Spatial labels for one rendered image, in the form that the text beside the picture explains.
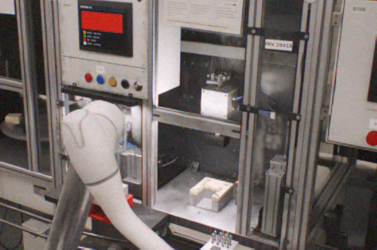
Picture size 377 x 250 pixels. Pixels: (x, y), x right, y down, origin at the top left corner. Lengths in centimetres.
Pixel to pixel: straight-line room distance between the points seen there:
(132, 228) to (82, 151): 26
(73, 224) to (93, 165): 34
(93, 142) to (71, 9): 89
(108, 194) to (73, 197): 22
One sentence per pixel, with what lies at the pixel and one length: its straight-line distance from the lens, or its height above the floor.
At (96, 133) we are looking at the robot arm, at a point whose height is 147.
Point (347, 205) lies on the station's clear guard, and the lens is 178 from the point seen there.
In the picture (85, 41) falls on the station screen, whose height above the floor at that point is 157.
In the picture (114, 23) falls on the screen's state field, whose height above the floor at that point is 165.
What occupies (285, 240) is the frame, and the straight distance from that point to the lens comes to 189.
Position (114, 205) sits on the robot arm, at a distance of 136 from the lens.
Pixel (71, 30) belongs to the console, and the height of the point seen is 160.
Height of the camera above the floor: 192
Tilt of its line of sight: 18 degrees down
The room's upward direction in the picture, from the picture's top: 1 degrees clockwise
